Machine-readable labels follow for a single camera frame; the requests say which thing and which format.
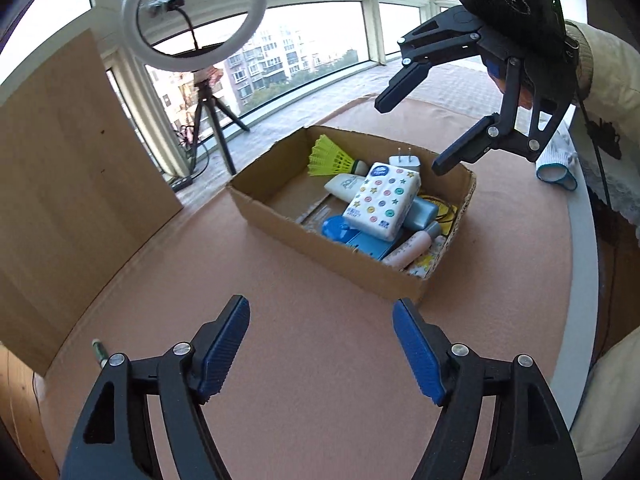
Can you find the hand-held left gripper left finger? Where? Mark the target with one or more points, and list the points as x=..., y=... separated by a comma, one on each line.
x=222, y=350

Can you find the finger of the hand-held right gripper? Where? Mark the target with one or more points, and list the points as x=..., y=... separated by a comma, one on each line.
x=400, y=87
x=465, y=147

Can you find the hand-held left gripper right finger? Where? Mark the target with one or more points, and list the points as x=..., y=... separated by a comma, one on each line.
x=417, y=355

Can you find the white charger plug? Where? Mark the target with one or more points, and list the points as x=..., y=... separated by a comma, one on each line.
x=402, y=161

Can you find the yellow ruler card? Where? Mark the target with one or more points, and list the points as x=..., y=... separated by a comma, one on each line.
x=446, y=212

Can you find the patterned lighter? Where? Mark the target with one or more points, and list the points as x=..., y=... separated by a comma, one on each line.
x=425, y=262

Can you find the white patterned tissue pack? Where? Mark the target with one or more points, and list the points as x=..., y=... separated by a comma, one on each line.
x=382, y=200

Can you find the yellow shuttlecock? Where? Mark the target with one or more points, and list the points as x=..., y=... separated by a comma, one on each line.
x=327, y=157

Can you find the small pink white tube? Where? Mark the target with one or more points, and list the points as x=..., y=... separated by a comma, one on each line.
x=410, y=247

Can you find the blue case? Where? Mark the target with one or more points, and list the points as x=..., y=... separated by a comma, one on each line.
x=370, y=247

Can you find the green lip balm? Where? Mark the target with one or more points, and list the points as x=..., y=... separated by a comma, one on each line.
x=98, y=351

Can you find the cardboard box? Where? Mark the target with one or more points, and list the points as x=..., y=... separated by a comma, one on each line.
x=320, y=255

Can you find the round blue tape measure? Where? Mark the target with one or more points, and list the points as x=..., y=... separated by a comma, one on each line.
x=335, y=225

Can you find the person's right forearm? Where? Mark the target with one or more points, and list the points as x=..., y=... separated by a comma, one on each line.
x=615, y=85

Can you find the white glove blue cuff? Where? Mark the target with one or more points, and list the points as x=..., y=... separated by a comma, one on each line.
x=555, y=160

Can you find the black tripod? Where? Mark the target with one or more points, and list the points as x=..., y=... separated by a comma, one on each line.
x=207, y=105

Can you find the person's beige clothing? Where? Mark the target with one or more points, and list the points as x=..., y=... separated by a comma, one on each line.
x=610, y=410

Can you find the wooden slat panel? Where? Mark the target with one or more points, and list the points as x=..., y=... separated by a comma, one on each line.
x=20, y=410

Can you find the light wooden board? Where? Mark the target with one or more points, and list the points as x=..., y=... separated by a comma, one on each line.
x=75, y=185

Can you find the white window frame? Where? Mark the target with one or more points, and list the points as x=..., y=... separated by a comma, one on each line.
x=370, y=25

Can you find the black camera on gooseneck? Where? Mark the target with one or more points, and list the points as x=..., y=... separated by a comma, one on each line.
x=172, y=2

